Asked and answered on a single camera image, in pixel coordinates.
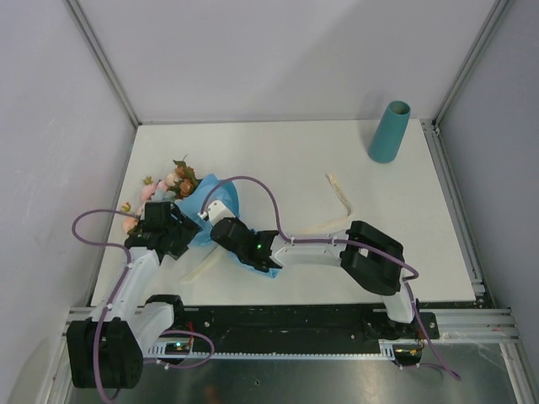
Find blue wrapping paper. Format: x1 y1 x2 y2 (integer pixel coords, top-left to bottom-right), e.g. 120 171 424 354
175 174 284 279

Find artificial flower bunch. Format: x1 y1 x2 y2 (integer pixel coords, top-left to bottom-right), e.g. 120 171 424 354
120 156 201 235

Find cream printed ribbon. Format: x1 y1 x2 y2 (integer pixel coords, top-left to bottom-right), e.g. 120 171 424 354
180 172 355 285

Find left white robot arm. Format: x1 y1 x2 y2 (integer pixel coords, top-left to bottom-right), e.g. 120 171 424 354
67 202 200 391

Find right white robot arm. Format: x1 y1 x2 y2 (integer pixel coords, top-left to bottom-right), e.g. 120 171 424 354
211 217 430 340

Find teal conical vase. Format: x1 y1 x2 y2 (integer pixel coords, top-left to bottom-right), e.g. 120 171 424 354
367 100 411 163

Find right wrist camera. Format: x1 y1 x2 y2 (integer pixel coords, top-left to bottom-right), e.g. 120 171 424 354
198 200 236 226

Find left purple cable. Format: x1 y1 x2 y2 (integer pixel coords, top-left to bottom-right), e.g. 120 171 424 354
72 208 147 401

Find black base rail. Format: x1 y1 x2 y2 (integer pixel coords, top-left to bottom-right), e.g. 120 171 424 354
147 304 424 364

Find aluminium frame rails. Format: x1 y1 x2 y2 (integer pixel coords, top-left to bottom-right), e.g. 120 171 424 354
65 1 538 403

